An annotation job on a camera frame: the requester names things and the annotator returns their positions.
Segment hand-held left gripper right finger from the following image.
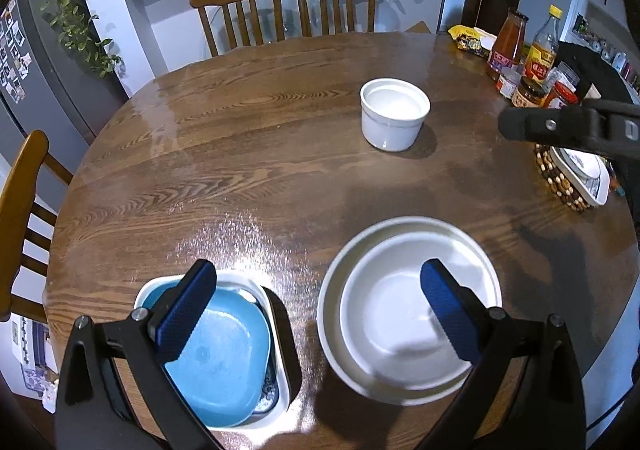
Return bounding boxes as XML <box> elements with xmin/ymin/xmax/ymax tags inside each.
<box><xmin>415</xmin><ymin>258</ymin><xmax>587</xmax><ymax>450</ymax></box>

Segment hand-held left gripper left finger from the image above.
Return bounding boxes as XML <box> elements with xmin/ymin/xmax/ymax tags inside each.
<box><xmin>54</xmin><ymin>259</ymin><xmax>223</xmax><ymax>450</ymax></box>

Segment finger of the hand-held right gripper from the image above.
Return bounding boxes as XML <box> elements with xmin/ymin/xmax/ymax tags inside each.
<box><xmin>498</xmin><ymin>99</ymin><xmax>640</xmax><ymax>162</ymax></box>

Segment blue dish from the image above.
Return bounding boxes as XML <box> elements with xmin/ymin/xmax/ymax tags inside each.
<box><xmin>141</xmin><ymin>281</ymin><xmax>273</xmax><ymax>428</ymax></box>

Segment medium white bowl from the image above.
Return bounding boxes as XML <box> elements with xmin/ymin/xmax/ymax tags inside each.
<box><xmin>339</xmin><ymin>231</ymin><xmax>493</xmax><ymax>391</ymax></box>

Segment white square plate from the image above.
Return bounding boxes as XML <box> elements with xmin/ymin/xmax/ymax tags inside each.
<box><xmin>133</xmin><ymin>271</ymin><xmax>292</xmax><ymax>431</ymax></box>

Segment blue patterned square plate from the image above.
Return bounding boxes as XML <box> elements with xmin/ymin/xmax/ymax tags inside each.
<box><xmin>239</xmin><ymin>286</ymin><xmax>280</xmax><ymax>415</ymax></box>

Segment large white bowl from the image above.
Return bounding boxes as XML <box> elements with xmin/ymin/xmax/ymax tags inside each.
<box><xmin>317</xmin><ymin>216</ymin><xmax>503</xmax><ymax>406</ymax></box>

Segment small white ramekin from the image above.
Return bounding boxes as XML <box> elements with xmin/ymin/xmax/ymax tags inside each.
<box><xmin>360</xmin><ymin>78</ymin><xmax>432</xmax><ymax>152</ymax></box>

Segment brown sauce jar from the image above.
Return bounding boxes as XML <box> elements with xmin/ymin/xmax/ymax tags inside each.
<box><xmin>511</xmin><ymin>76</ymin><xmax>548</xmax><ymax>109</ymax></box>

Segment red-lid jar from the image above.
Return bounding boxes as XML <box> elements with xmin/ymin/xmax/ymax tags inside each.
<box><xmin>541</xmin><ymin>81</ymin><xmax>579</xmax><ymax>110</ymax></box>

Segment small white-label jar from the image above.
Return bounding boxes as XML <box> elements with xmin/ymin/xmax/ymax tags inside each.
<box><xmin>496</xmin><ymin>67</ymin><xmax>524</xmax><ymax>99</ymax></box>

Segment beaded wooden trivet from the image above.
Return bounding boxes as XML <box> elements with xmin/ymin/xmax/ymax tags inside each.
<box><xmin>534</xmin><ymin>142</ymin><xmax>601</xmax><ymax>213</ymax></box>

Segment yellow-capped brown bottle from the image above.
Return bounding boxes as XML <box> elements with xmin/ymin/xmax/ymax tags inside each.
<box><xmin>522</xmin><ymin>5</ymin><xmax>564</xmax><ymax>83</ymax></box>

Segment red sauce bottle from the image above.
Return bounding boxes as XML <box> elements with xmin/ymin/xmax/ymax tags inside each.
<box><xmin>486</xmin><ymin>11</ymin><xmax>530</xmax><ymax>82</ymax></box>

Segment dark rounded object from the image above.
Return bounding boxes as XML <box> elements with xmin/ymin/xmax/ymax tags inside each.
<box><xmin>555</xmin><ymin>42</ymin><xmax>640</xmax><ymax>106</ymax></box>

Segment small white dish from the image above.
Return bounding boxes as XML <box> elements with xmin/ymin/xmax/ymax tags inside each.
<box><xmin>550</xmin><ymin>146</ymin><xmax>612</xmax><ymax>207</ymax></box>

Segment yellow snack packet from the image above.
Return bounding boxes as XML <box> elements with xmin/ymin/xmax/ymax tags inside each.
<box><xmin>447</xmin><ymin>25</ymin><xmax>498</xmax><ymax>58</ymax></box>

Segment row of small bottles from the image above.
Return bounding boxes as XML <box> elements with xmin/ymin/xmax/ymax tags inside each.
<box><xmin>574</xmin><ymin>14</ymin><xmax>640</xmax><ymax>92</ymax></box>

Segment grey fridge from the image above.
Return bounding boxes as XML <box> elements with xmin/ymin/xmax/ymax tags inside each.
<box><xmin>0</xmin><ymin>0</ymin><xmax>128</xmax><ymax>171</ymax></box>

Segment group of fridge photo magnets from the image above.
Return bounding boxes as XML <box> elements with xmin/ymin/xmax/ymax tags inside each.
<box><xmin>0</xmin><ymin>0</ymin><xmax>31</xmax><ymax>103</ymax></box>

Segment trailing green plant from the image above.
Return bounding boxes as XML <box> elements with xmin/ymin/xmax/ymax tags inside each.
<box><xmin>27</xmin><ymin>0</ymin><xmax>123</xmax><ymax>78</ymax></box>

